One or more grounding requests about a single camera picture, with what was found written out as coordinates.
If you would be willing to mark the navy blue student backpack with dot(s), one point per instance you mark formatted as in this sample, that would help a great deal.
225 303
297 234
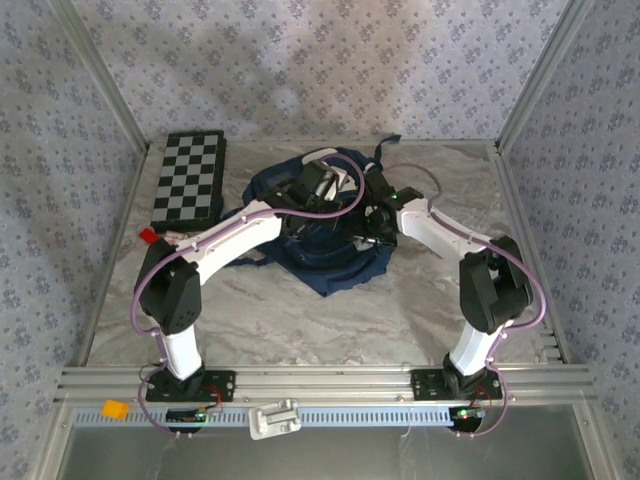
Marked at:
345 275

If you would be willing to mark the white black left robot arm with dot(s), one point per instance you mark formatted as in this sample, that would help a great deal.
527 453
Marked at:
240 235

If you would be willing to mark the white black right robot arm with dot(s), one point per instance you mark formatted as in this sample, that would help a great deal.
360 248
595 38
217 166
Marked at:
435 230

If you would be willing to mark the folding black grey chessboard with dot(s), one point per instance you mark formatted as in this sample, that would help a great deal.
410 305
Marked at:
187 180

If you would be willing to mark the white red playing card box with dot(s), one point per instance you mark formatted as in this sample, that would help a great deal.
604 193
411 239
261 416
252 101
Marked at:
173 236

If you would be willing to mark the small red block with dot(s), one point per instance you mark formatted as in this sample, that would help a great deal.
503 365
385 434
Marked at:
149 236

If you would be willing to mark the orange plastic block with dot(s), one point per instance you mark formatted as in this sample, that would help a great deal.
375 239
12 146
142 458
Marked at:
115 409

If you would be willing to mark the aluminium side rail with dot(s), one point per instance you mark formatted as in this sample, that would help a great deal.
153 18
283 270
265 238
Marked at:
107 280
515 200

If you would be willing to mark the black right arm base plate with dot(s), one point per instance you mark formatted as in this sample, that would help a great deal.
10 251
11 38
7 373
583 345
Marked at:
427 385

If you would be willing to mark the aluminium mounting rail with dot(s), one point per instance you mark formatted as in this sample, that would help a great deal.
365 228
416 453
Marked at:
320 382

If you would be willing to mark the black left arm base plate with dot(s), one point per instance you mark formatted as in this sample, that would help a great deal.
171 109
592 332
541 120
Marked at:
220 387

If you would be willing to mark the aluminium frame post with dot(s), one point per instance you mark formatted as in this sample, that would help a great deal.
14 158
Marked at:
540 75
102 75

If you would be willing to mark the white plastic bracket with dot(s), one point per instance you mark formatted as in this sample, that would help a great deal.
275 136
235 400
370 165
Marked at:
275 419

